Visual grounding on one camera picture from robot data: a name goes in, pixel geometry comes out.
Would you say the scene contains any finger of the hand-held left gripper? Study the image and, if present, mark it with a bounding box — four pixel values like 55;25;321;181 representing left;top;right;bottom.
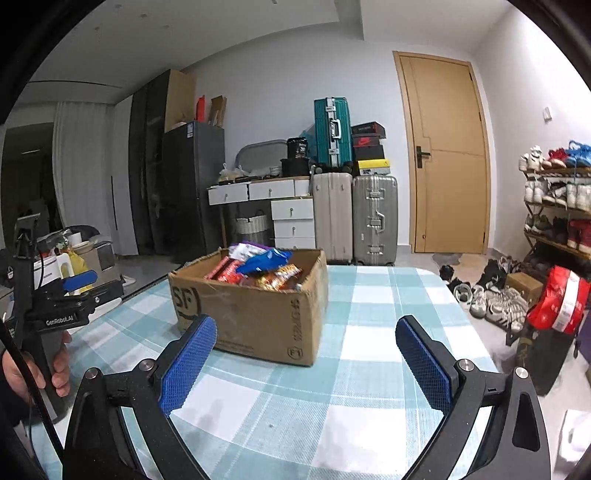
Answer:
34;270;99;301
60;278;125;315

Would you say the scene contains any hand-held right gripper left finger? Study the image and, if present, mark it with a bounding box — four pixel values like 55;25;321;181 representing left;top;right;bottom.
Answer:
62;315;219;480

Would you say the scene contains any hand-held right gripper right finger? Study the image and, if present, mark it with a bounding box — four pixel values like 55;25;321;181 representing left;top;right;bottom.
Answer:
394;315;552;480

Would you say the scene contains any blue snack packet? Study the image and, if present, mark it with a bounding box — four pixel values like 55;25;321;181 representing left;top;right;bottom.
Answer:
235;248;293;278

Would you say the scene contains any purple snack packet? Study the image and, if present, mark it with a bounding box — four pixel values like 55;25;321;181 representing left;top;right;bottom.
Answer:
228;242;269;262

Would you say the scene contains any person's left forearm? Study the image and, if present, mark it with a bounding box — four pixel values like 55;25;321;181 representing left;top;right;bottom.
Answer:
0;397;63;480

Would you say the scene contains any person's left hand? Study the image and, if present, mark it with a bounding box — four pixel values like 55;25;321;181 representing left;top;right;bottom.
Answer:
0;330;74;407

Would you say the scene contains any yellow plastic bag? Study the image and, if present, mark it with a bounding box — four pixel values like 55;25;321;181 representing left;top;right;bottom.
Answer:
68;251;90;294

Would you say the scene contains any white plastic jug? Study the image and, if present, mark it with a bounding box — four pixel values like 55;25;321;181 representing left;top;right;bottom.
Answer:
34;256;75;283

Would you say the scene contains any open cardboard box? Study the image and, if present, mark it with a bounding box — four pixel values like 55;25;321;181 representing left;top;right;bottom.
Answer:
74;240;116;278

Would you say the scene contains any pile of loose sneakers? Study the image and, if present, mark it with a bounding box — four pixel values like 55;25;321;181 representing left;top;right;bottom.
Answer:
438;256;529;330

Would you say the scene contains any white curtain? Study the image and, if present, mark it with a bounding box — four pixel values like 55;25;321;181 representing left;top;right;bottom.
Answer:
52;102;116;254

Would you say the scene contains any dark tall wardrobe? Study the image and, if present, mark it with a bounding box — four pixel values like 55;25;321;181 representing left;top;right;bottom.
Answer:
128;69;197;257

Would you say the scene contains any small brown cardboard box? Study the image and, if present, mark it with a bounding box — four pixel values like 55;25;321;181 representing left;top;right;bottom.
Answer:
505;272;544;305

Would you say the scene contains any dark grey refrigerator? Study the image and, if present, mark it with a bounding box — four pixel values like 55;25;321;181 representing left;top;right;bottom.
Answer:
161;121;227;257

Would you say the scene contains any grey white woven basket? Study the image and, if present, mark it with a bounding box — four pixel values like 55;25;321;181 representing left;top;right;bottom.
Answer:
235;210;269;247

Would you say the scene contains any red white bag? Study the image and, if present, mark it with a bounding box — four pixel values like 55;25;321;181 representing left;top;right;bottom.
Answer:
526;265;591;333

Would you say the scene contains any silver suitcase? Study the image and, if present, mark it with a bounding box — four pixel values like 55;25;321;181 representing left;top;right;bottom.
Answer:
352;174;399;267

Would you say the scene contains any tan wooden door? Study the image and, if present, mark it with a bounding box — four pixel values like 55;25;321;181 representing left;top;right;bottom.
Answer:
392;51;491;256

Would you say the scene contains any white plastic bag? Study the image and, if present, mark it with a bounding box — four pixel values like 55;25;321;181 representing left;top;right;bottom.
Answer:
556;408;591;472

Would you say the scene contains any beige suitcase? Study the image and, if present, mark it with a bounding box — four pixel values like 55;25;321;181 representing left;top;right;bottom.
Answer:
312;172;355;265

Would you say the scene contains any wooden shoe rack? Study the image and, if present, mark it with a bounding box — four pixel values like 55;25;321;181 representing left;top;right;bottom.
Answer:
522;166;591;278

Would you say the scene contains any white drawer desk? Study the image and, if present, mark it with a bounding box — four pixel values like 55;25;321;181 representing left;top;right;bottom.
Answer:
207;178;317;252

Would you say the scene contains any grey oval mirror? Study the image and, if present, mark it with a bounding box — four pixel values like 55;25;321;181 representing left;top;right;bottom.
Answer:
235;139;289;174

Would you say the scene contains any shelved shoe collection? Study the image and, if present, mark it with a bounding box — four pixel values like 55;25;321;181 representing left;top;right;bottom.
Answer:
518;140;591;252

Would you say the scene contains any light blue plastic bag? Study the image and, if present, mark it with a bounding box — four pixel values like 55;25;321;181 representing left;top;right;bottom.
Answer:
299;130;317;162

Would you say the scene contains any teal suitcase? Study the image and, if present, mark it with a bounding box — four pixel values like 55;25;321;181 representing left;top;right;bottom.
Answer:
314;97;354;168

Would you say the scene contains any black cable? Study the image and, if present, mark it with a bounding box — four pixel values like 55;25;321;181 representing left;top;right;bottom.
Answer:
0;258;65;462

